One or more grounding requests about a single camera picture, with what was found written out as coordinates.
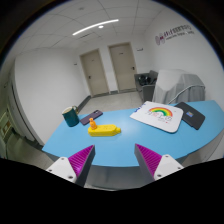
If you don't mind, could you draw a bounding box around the dark green mug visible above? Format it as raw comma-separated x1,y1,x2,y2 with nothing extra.
62,106,79,127

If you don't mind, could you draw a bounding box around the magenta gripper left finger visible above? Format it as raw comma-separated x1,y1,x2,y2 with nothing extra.
47,145,95,187

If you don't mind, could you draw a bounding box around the black notebook with sticker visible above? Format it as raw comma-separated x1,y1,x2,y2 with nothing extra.
176,102,205,130

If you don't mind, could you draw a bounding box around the white rainbow mouse pad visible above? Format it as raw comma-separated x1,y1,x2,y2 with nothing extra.
130,101,183,133

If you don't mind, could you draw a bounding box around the right beige door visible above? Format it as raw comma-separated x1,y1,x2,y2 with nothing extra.
109,43,136,91

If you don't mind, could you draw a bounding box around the dark grey bin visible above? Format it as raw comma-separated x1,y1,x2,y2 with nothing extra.
134,70,158,102

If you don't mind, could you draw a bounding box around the grey cloth covered furniture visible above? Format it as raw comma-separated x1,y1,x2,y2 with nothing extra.
152,69,205,104

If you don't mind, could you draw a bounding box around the long ceiling light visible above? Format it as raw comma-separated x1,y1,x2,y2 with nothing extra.
72,19,119,36

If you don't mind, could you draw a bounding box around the wall logo sign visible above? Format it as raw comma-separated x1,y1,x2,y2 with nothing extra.
155,24,194,46

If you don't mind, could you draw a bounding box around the left beige door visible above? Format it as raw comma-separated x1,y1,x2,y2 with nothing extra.
81,50,109,96

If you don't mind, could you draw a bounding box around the beige door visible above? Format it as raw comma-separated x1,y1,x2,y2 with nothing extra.
81,50,109,96
109,43,136,91

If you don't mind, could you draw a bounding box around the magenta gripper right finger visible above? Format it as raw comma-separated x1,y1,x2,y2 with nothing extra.
134,144,183,184

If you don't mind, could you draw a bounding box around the purple smartphone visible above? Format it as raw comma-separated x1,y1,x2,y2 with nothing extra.
80,110,103,125

